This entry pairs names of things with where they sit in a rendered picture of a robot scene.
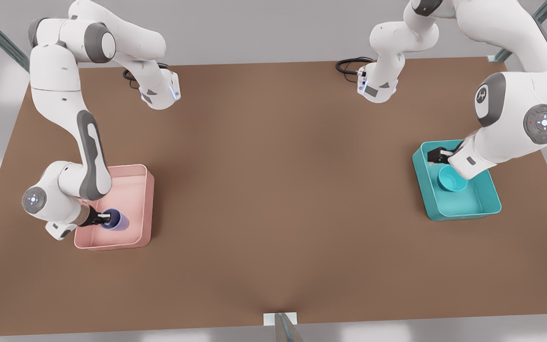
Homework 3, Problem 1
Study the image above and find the purple cup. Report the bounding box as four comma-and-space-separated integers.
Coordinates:
100, 209, 130, 232

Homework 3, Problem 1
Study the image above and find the teal plastic box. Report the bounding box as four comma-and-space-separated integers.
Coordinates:
412, 140, 502, 221

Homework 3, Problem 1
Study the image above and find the black cable loop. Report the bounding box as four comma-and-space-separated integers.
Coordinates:
336, 57, 375, 84
123, 63, 170, 90

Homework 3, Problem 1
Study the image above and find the teal bowl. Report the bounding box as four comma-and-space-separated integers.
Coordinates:
437, 164, 468, 193

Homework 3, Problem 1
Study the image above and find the pink plastic box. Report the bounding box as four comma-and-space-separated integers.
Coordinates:
74, 164, 155, 251

